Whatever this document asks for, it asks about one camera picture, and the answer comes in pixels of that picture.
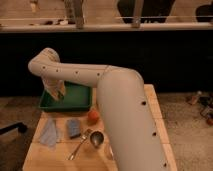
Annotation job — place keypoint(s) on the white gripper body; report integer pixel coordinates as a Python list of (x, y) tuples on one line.
[(55, 88)]

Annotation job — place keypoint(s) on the blue sponge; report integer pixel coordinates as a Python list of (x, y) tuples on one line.
[(73, 127)]

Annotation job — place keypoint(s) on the clutter on floor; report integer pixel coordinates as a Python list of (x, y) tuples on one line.
[(206, 101)]

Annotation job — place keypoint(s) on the red tomato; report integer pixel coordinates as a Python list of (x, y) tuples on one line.
[(93, 116)]

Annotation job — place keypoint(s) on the green plastic tray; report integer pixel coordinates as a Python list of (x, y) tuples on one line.
[(77, 98)]

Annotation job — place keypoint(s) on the metal spoon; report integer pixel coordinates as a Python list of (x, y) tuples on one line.
[(84, 137)]

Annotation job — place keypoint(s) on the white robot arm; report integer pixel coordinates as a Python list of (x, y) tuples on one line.
[(123, 105)]

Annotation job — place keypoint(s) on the small metal cup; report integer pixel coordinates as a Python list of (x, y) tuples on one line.
[(97, 139)]

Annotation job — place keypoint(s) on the black chair base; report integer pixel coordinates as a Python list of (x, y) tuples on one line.
[(21, 127)]

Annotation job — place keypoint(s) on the light blue cloth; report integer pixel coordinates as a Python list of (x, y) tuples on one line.
[(50, 134)]

